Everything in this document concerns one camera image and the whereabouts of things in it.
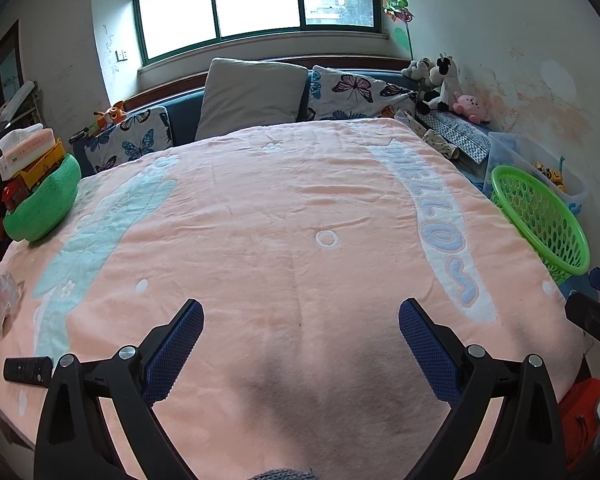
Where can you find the colourful pinwheel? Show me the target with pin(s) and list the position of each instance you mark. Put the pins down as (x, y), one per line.
(397, 7)

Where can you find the small patterned garment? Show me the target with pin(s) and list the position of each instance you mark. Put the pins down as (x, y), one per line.
(440, 142)

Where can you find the green plastic basket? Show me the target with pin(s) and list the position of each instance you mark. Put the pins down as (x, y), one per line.
(499, 195)

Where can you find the clear storage box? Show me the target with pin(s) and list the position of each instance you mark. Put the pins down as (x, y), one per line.
(520, 147)

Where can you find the small clear plastic packet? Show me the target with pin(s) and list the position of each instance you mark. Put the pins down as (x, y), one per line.
(2, 302)

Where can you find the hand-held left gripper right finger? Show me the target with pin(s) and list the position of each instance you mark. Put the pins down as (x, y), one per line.
(425, 345)

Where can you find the red plastic box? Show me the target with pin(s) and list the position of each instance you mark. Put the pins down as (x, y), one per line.
(580, 420)

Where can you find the pink tissue box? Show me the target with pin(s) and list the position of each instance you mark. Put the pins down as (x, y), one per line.
(25, 147)

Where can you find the black and white patterned cloth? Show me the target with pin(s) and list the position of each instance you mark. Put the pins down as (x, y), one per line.
(465, 135)

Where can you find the orange plush toy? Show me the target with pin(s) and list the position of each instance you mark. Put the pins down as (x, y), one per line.
(111, 114)

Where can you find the white wall switch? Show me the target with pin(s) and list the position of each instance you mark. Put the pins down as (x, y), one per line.
(122, 55)

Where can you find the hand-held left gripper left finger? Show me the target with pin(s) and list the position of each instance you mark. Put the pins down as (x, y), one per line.
(177, 345)

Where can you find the pink round plush toy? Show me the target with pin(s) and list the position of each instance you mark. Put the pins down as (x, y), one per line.
(471, 109)

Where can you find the black cylindrical device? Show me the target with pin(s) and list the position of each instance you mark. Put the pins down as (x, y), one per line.
(27, 371)

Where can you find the green framed window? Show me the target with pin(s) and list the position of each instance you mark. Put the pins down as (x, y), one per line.
(255, 5)

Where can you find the green plush cushion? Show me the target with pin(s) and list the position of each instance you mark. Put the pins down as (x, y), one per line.
(40, 210)

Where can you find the yellow and red toy truck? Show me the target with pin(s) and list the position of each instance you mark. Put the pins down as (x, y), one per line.
(35, 172)

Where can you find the grey pillow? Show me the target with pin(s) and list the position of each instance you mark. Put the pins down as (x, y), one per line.
(250, 95)

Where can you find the yellow toy vehicle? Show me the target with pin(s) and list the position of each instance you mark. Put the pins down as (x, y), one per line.
(550, 175)

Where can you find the spotted dog plush toy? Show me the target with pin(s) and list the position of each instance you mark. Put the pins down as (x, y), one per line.
(417, 69)

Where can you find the butterfly print pillow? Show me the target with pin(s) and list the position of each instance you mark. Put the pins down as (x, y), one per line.
(355, 92)
(130, 140)

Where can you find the cow plush toy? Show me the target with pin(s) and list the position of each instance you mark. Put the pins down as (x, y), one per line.
(445, 82)

